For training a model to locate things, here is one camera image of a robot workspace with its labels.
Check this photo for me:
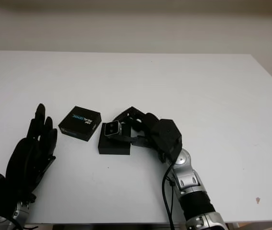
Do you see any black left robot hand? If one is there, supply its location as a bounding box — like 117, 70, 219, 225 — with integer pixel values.
5, 103, 58, 204

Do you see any small silver depth camera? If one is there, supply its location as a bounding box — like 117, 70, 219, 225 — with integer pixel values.
102, 121, 123, 138

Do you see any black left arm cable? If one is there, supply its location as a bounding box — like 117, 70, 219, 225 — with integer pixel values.
11, 213, 39, 230

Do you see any black camera box base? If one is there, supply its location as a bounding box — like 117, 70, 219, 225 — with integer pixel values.
98, 123, 132, 156

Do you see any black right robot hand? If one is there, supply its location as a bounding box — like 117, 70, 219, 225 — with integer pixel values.
113, 105, 162, 148

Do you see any black RealSense box lid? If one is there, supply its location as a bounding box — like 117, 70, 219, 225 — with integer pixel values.
58, 105, 102, 142

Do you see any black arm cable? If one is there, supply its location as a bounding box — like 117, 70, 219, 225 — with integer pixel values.
11, 213, 39, 230
162, 165, 177, 230

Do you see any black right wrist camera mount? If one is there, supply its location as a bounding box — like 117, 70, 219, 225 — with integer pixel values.
150, 118, 183, 161

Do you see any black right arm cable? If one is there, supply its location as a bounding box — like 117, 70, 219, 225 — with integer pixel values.
162, 165, 177, 230

